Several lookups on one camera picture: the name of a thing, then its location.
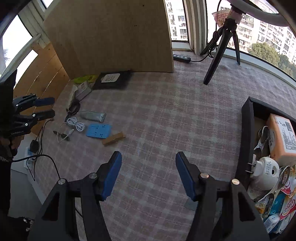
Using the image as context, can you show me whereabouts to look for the black coiled cable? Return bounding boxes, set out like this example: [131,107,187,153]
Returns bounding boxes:
[64,98,81,122]

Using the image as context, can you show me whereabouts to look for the metal scissors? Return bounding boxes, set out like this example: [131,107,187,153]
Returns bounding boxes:
[253,126,270,154]

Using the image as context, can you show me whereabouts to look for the white small carton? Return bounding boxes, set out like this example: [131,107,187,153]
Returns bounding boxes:
[67,84,78,109]

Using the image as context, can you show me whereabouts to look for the white usb cable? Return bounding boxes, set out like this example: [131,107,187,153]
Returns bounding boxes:
[56,116,86,144]

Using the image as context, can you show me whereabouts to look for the black pen tool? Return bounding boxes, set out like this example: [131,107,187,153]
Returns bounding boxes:
[52,130,70,141]

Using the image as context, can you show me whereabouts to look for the person left hand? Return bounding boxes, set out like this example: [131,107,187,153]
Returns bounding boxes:
[1,136,25,158]

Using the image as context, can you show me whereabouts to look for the wooden plank board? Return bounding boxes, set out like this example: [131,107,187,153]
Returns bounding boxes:
[12,43,70,136]

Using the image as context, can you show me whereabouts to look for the grey tube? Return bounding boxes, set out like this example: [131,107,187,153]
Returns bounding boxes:
[79,111,106,123]

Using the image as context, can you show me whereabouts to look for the coffee latte sachet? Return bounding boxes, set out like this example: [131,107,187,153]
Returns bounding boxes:
[280,178,295,220]

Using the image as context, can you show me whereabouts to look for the small grey box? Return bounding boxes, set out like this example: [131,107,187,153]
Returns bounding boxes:
[75,81,92,101]

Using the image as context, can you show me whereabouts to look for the wall socket with charger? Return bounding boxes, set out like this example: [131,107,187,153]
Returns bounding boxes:
[23,138,41,171]

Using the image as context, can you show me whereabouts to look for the checkered pink tablecloth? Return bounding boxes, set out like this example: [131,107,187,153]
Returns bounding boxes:
[36,58,295,240]

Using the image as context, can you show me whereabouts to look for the wooden clothespin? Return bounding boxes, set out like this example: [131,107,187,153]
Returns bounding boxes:
[102,132,125,146]

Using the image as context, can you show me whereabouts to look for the black power strip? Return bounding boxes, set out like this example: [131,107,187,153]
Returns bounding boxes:
[173,54,191,63]

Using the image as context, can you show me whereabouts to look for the black shallow tray box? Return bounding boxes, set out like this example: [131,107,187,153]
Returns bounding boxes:
[235,97,295,189]

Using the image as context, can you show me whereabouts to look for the left forearm black sleeve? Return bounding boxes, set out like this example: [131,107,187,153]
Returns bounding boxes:
[1,148,34,240]

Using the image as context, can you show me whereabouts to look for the grey card with logo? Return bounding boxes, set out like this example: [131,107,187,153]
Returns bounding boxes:
[184,198,198,211]

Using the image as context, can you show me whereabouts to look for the brown cardboard board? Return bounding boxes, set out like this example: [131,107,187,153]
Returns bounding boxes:
[44,1,174,79]

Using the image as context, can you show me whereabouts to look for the green snack packet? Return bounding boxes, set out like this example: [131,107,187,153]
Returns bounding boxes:
[72,75,99,85]

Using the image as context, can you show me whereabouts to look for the black tripod stand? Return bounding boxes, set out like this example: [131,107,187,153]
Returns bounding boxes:
[201,5,243,85]

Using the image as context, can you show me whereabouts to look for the white plug adapter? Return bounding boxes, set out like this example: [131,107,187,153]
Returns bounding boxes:
[250,155,280,191]

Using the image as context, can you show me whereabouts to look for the orange box with label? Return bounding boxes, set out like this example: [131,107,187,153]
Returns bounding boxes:
[267,114,296,166]

